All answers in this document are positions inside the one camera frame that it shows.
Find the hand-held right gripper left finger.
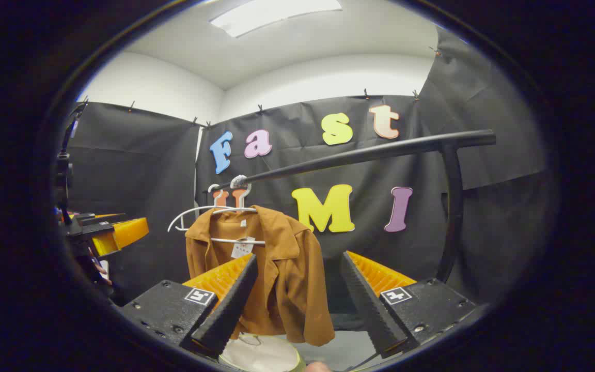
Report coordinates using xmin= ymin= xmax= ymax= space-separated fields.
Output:
xmin=119 ymin=253 xmax=259 ymax=357

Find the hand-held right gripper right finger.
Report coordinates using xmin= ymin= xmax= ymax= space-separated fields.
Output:
xmin=340 ymin=251 xmax=479 ymax=360

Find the white laundry hamper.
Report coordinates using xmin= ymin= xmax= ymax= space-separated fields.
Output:
xmin=218 ymin=333 xmax=307 ymax=372

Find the brown jacket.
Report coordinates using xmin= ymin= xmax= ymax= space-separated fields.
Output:
xmin=185 ymin=205 xmax=335 ymax=347

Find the white plastic clothes hanger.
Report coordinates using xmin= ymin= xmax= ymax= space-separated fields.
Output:
xmin=210 ymin=175 xmax=267 ymax=245
xmin=167 ymin=183 xmax=236 ymax=233

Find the white garment price tag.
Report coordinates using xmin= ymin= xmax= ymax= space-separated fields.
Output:
xmin=231 ymin=237 xmax=256 ymax=259

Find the black backdrop cloth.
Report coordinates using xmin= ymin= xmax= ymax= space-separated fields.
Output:
xmin=62 ymin=26 xmax=556 ymax=331

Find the ceiling light panel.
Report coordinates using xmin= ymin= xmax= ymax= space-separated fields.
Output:
xmin=209 ymin=0 xmax=343 ymax=38

